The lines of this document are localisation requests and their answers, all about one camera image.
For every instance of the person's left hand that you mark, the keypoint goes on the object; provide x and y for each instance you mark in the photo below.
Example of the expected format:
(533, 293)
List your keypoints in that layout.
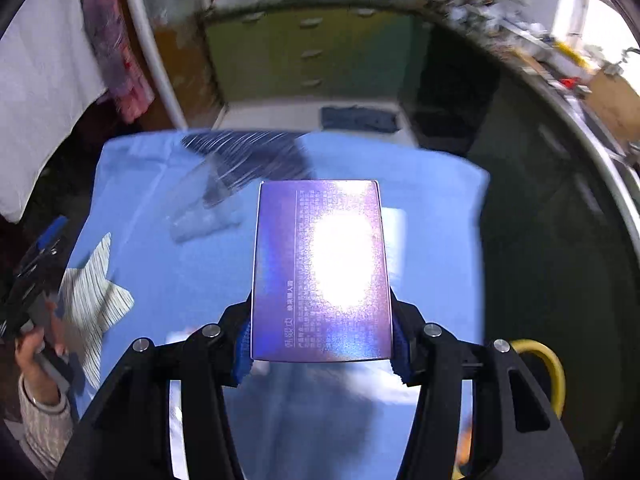
(32, 365)

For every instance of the white hanging cloth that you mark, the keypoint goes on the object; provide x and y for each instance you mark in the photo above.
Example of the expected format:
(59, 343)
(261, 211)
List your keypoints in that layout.
(40, 85)

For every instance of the purple cardboard box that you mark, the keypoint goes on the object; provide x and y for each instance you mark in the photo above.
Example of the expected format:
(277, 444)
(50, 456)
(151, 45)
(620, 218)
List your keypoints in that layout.
(300, 260)

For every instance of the clear plastic cup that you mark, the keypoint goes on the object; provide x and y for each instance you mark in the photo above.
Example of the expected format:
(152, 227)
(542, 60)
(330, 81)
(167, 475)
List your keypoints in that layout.
(210, 210)

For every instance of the wooden door frame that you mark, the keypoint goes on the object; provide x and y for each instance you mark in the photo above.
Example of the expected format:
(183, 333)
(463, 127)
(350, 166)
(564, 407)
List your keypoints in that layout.
(187, 60)

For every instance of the green base cabinet with drawers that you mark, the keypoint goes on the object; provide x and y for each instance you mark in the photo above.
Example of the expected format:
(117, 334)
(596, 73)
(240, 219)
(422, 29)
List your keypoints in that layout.
(300, 50)

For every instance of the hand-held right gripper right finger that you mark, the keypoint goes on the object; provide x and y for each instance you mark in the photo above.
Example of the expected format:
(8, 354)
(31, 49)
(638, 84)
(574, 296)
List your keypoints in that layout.
(402, 355)

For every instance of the wooden cutting board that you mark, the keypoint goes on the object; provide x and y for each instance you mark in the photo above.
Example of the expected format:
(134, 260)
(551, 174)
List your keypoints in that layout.
(612, 105)

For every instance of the dark green side base cabinet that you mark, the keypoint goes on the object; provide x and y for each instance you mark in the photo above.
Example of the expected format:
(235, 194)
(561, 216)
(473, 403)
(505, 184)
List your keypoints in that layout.
(540, 210)

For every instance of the blue printed tablecloth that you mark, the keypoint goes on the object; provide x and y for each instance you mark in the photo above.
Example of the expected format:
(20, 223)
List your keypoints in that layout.
(150, 190)

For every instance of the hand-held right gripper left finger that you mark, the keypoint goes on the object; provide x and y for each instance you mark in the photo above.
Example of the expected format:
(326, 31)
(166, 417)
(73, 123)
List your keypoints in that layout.
(242, 355)

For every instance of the purple checked apron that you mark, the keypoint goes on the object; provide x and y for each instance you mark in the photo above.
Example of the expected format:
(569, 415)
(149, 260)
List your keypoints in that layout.
(117, 50)

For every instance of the dark blue floor mat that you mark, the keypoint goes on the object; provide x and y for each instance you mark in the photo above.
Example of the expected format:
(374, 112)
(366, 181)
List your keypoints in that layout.
(357, 119)

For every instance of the yellow rimmed trash bin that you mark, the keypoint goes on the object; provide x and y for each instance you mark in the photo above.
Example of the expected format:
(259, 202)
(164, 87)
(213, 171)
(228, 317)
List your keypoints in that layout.
(555, 375)

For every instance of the person's left forearm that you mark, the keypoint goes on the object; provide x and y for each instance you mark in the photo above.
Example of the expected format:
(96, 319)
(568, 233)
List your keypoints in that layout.
(45, 432)

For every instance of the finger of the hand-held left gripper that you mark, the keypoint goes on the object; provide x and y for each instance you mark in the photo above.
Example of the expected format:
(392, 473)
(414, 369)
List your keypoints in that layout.
(52, 232)

